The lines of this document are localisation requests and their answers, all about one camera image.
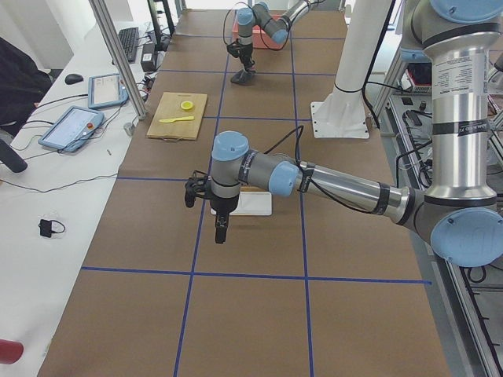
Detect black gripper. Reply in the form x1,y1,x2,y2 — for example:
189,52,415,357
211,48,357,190
209,192,240,244
226,39,255,67

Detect dark grey cloth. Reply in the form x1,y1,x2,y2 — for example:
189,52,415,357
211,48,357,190
230,69,256,86

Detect pink plastic bin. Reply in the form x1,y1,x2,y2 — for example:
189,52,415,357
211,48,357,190
232,16,285,49

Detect left wooden stick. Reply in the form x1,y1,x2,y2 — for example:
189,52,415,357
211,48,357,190
240,186,266,192

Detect white rectangular tray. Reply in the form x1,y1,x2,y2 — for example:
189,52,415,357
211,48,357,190
230,191,273,216

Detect yellow lemon slices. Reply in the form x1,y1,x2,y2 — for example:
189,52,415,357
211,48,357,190
180,101,194,111

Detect yellow plastic knife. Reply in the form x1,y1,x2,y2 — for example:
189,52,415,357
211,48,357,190
159,115,195,123

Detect bamboo cutting board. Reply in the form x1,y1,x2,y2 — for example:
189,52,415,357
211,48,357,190
146,92,207,141

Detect black power adapter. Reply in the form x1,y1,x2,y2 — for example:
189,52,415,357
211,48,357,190
140,43,158,72

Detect black keyboard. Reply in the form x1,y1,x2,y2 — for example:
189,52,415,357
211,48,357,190
118,27,139,63

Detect far teach pendant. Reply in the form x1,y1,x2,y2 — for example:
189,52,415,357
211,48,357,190
88,74,129,109

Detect teach pendant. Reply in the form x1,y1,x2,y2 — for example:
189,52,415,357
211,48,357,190
38,106,105,152
88,74,129,109

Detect near teach pendant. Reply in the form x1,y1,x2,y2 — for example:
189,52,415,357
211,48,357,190
38,106,105,152

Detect small black clip device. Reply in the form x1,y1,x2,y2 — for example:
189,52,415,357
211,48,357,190
39,219,66,238

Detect black computer mouse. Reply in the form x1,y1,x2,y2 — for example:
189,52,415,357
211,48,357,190
64,74,83,85

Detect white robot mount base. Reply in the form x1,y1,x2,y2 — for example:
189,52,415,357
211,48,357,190
311,0,395,139

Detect aluminium frame post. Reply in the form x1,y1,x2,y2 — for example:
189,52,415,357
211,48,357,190
89,0,147,120

